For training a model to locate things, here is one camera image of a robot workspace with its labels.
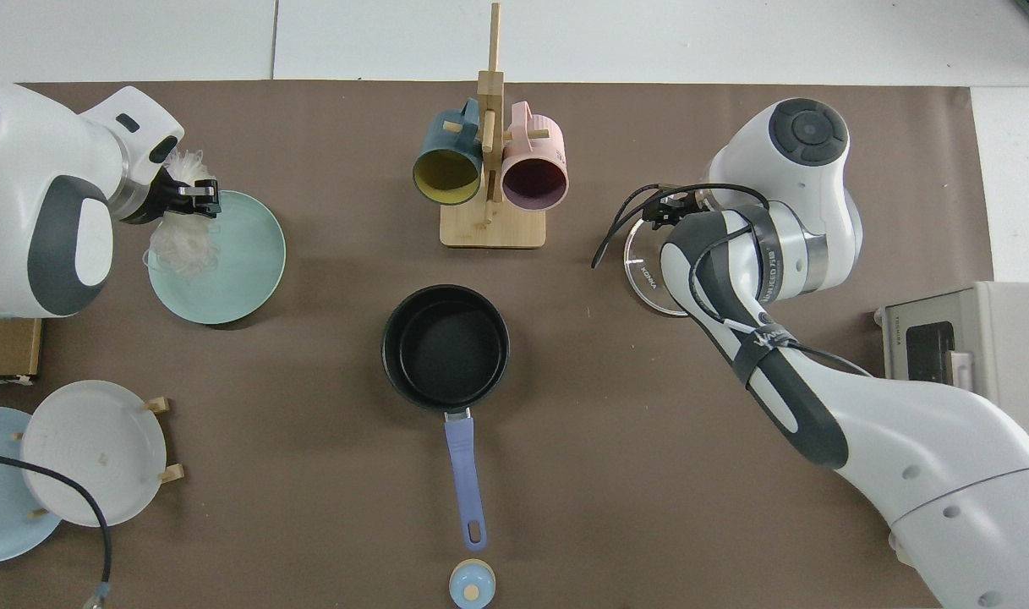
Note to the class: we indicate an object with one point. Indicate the glass lid with blue knob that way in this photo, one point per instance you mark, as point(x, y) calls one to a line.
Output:
point(645, 279)

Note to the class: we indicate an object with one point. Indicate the pale toaster oven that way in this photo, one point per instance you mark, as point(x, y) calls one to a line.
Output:
point(1013, 338)

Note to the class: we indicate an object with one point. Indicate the brown table cloth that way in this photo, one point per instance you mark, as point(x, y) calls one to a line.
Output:
point(607, 507)

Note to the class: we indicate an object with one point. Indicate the wooden plate rack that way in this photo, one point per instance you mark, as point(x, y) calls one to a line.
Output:
point(166, 474)

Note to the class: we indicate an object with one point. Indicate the white plate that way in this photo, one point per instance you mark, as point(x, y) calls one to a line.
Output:
point(91, 457)

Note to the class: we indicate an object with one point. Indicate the dark teal cup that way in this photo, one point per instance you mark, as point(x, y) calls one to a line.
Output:
point(446, 144)

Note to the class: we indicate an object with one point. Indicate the pink ribbed cup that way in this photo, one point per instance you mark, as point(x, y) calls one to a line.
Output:
point(539, 148)

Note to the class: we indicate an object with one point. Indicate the wooden cup stand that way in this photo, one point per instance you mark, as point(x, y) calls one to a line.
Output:
point(493, 230)

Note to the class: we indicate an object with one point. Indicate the pale green plate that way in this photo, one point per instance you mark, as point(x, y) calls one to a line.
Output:
point(235, 271)

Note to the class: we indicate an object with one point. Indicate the small blue round thing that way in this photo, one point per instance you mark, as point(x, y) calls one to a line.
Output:
point(472, 585)

